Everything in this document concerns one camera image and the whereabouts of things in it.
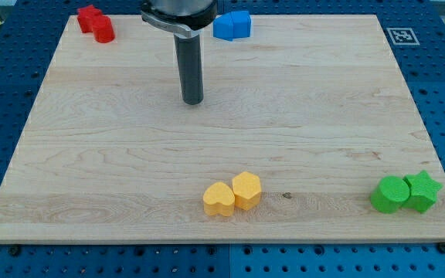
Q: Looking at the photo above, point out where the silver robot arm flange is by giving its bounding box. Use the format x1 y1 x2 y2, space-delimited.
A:
141 0 218 39

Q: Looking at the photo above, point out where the yellow hexagon block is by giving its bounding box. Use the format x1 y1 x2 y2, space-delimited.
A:
232 171 262 210

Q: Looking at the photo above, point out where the yellow heart block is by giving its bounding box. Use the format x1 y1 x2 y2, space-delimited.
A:
202 181 235 217

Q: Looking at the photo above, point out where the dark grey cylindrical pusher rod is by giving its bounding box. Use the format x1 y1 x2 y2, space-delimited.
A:
174 36 204 105

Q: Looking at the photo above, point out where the light wooden board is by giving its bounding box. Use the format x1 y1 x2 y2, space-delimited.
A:
0 15 445 245

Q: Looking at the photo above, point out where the blue wedge block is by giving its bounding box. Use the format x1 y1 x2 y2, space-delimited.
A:
212 13 233 41

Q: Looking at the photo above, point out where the blue cube block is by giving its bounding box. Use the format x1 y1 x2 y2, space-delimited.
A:
230 11 252 39

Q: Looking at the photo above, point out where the red cylinder block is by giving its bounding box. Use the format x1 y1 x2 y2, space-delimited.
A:
91 15 115 43

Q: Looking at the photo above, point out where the green cylinder block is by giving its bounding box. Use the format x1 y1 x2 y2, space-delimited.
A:
370 175 410 214

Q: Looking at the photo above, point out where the red star block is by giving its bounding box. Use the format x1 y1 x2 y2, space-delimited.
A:
76 5 102 33

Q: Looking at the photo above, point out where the white fiducial marker tag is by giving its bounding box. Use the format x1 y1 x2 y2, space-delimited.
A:
386 27 420 46

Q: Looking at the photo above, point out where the green star block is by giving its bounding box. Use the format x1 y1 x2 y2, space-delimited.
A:
402 170 443 214

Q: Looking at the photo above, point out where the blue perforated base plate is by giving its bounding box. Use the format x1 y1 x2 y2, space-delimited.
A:
0 1 445 277

